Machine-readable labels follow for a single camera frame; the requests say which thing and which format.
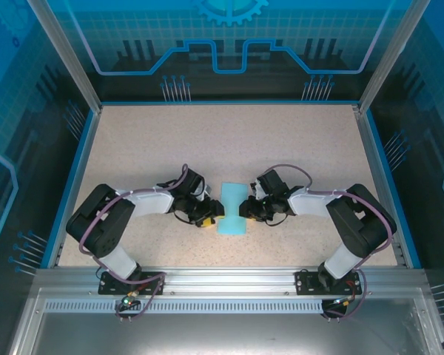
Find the steel sheet tray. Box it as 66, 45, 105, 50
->
7, 288, 444, 355

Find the aluminium frame post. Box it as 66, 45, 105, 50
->
356, 0, 432, 114
27, 0, 104, 114

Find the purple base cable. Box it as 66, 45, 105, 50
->
114, 272, 167, 321
320, 266, 368, 321

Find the aluminium mounting rail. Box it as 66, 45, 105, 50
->
35, 265, 427, 297

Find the connector board with green light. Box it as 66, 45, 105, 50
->
323, 295, 358, 310
114, 294, 141, 311

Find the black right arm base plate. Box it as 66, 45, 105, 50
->
294, 268, 366, 297

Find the slotted metal cable duct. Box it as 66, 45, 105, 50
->
44, 298, 329, 316

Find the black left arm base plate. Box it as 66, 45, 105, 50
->
98, 271, 167, 297

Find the aluminium side rail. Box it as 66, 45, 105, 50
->
46, 105, 104, 269
354, 104, 411, 268

